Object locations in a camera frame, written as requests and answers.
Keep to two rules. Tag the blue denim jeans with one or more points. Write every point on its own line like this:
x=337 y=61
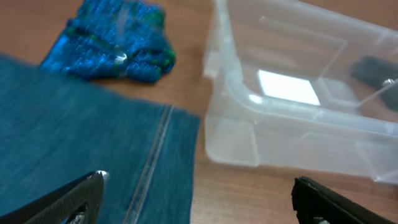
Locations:
x=55 y=129

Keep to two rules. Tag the white label in bin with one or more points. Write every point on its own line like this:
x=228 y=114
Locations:
x=287 y=88

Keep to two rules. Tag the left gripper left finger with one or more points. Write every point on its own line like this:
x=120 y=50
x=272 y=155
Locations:
x=77 y=202

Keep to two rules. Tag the clear plastic storage bin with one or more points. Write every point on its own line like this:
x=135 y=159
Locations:
x=352 y=131

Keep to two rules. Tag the blue green sparkly cloth bundle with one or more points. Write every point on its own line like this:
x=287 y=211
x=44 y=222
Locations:
x=113 y=39

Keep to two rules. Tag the small black cloth top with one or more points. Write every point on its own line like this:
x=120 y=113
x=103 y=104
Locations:
x=378 y=73

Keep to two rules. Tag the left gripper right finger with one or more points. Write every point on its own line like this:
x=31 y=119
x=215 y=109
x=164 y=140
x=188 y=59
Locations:
x=315 y=203

